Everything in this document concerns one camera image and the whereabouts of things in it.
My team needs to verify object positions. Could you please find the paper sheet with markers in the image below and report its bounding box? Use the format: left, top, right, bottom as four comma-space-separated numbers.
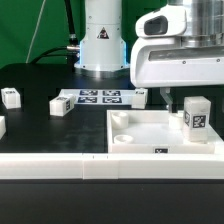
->
59, 89, 135, 105

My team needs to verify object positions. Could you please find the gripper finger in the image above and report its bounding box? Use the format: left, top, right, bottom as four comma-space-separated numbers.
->
160, 87, 173, 113

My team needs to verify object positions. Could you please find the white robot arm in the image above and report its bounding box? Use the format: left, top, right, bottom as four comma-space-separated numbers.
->
75, 0, 224, 105

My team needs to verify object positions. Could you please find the thin white cable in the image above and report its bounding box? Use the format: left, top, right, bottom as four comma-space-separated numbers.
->
25, 0, 48, 64

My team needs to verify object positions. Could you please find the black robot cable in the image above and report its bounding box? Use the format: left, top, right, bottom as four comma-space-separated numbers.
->
30, 0, 81, 64

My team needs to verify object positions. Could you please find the white obstacle fence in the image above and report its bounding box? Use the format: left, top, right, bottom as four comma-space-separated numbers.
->
0, 153, 224, 180

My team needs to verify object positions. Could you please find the white square tabletop part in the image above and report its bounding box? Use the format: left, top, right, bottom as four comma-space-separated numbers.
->
107, 110, 224, 154

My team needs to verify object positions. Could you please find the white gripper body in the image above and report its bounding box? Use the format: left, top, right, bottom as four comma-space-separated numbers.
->
130, 4, 224, 88

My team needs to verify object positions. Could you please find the white block left edge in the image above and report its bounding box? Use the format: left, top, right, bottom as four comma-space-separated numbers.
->
0, 116, 6, 140

